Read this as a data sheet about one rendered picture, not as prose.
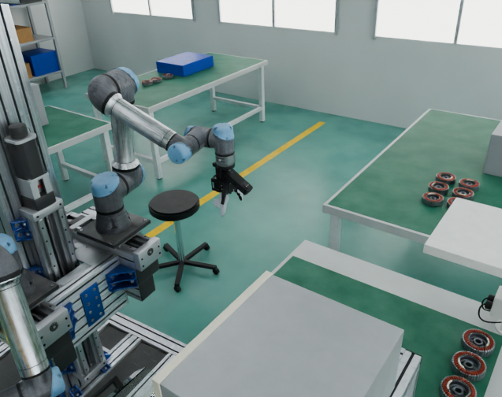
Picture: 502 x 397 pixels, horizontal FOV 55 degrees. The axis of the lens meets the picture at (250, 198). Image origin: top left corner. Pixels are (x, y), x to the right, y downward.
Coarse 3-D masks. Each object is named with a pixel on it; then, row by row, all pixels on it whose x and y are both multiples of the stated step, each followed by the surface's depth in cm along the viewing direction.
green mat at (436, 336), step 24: (288, 264) 225; (312, 264) 224; (312, 288) 210; (336, 288) 209; (360, 288) 208; (384, 312) 195; (408, 312) 195; (432, 312) 194; (408, 336) 184; (432, 336) 183; (456, 336) 183; (432, 360) 173; (432, 384) 164; (480, 384) 164
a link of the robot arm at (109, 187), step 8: (96, 176) 198; (104, 176) 197; (112, 176) 197; (120, 176) 201; (96, 184) 193; (104, 184) 193; (112, 184) 193; (120, 184) 199; (96, 192) 193; (104, 192) 193; (112, 192) 194; (120, 192) 198; (96, 200) 196; (104, 200) 195; (112, 200) 196; (120, 200) 199; (96, 208) 199; (104, 208) 196; (112, 208) 197; (120, 208) 200
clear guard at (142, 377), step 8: (144, 368) 136; (136, 376) 134; (144, 376) 134; (152, 376) 134; (128, 384) 131; (136, 384) 131; (144, 384) 131; (152, 384) 131; (112, 392) 135; (120, 392) 129; (128, 392) 129; (136, 392) 129; (144, 392) 129; (152, 392) 129
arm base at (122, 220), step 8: (96, 216) 202; (104, 216) 198; (112, 216) 199; (120, 216) 201; (128, 216) 208; (96, 224) 202; (104, 224) 200; (112, 224) 201; (120, 224) 201; (128, 224) 205; (104, 232) 201; (112, 232) 201; (120, 232) 202
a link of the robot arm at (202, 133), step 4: (188, 128) 181; (192, 128) 181; (196, 128) 180; (200, 128) 180; (204, 128) 179; (208, 128) 179; (212, 128) 179; (184, 132) 181; (188, 132) 180; (192, 132) 176; (196, 132) 177; (200, 132) 178; (204, 132) 178; (208, 132) 178; (196, 136) 175; (200, 136) 177; (204, 136) 178; (208, 136) 177; (200, 140) 176; (204, 140) 178; (200, 144) 176; (204, 144) 179; (208, 144) 178; (200, 148) 177
